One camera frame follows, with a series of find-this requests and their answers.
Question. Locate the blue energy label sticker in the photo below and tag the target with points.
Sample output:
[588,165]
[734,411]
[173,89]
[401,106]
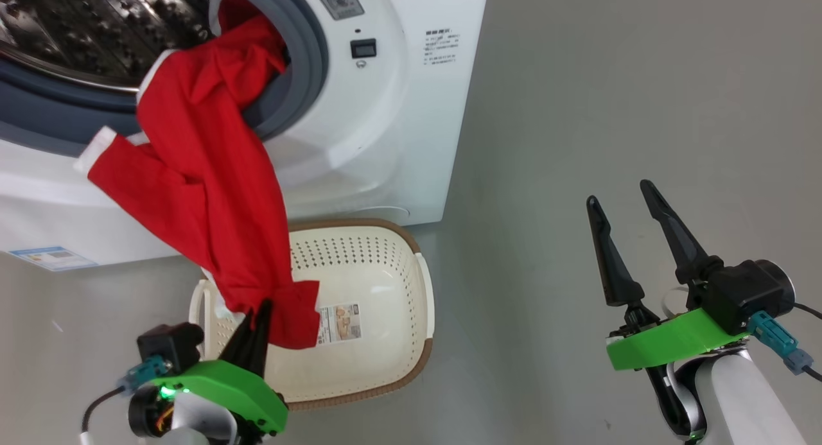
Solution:
[54,258]

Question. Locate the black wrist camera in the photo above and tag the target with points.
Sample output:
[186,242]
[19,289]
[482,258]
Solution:
[748,294]
[170,345]

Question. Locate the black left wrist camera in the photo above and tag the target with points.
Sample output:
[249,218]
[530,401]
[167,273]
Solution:
[170,345]

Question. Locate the cream perforated laundry basket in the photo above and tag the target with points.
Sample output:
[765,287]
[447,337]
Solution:
[379,304]

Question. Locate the grey rubber door gasket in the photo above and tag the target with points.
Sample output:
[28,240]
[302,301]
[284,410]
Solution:
[58,108]

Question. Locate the steel washing machine drum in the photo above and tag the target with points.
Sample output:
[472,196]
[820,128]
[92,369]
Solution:
[90,27]

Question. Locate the white washing machine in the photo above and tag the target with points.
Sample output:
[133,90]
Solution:
[385,143]

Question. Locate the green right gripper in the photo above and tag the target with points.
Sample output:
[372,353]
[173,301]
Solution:
[674,342]

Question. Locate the paper product label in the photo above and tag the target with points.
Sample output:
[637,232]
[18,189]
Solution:
[340,323]

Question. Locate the red garment white trim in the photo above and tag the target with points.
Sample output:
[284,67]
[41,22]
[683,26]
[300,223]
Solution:
[205,175]

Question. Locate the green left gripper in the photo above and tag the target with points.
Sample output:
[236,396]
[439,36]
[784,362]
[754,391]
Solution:
[231,384]

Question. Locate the printed text sticker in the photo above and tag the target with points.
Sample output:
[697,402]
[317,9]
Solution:
[442,47]

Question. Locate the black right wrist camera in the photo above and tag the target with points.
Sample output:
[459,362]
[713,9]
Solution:
[748,294]

